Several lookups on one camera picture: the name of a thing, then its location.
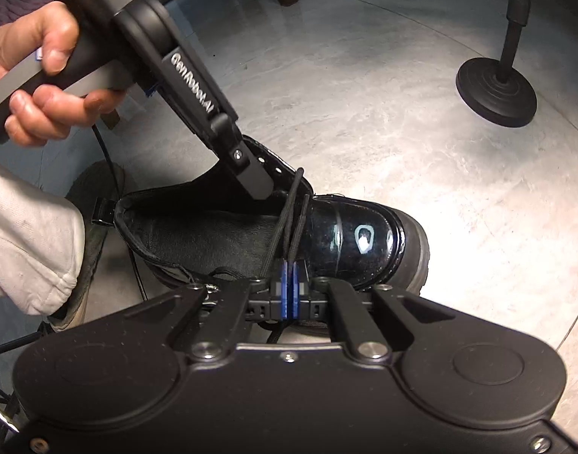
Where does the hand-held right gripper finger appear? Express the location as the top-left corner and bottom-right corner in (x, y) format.
(289, 259), (457, 362)
(127, 260), (290, 362)

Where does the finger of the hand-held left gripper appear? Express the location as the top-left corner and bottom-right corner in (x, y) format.
(209, 114), (276, 202)

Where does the black shoelace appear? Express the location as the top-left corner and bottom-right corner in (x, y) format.
(208, 167), (314, 346)

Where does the black glossy leather shoe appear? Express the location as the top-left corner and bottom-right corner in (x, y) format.
(91, 135), (432, 339)

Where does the person's left hand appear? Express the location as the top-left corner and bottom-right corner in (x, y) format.
(0, 0), (129, 148)

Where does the person's white pants leg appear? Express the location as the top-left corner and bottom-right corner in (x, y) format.
(0, 156), (86, 317)

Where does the black round-base stand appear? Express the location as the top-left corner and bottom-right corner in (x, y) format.
(455, 0), (539, 128)

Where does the black braided cable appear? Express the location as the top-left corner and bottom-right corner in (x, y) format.
(91, 123), (145, 296)

